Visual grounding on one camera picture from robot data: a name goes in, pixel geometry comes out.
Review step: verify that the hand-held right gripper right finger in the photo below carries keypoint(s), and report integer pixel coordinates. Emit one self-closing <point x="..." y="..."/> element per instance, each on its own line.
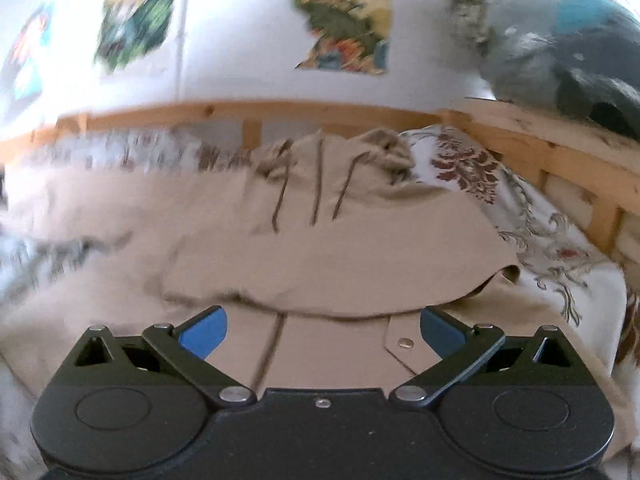
<point x="440" y="334"/>

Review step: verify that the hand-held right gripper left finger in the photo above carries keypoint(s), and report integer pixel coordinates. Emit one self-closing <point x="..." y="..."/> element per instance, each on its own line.
<point x="205" y="334"/>

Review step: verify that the beige hooded jacket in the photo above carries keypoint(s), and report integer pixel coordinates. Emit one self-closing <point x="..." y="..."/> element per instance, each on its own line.
<point x="350" y="260"/>

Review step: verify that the floral printed bedsheet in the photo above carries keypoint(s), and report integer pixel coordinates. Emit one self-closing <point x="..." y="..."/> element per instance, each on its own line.
<point x="467" y="165"/>

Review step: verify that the plastic bag of plush toys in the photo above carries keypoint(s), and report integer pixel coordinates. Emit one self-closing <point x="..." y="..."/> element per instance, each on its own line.
<point x="545" y="45"/>

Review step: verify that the wooden bed frame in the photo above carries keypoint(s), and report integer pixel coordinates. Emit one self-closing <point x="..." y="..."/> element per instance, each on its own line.
<point x="505" y="132"/>

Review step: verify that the colourful wall poster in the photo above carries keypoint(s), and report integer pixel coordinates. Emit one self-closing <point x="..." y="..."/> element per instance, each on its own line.
<point x="27" y="60"/>

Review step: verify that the green and blue wall poster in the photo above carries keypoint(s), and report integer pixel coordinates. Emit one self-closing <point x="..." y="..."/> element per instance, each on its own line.
<point x="135" y="15"/>

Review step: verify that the yellow and green wall poster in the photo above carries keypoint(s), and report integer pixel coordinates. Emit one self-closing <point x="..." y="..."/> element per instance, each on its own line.
<point x="345" y="15"/>

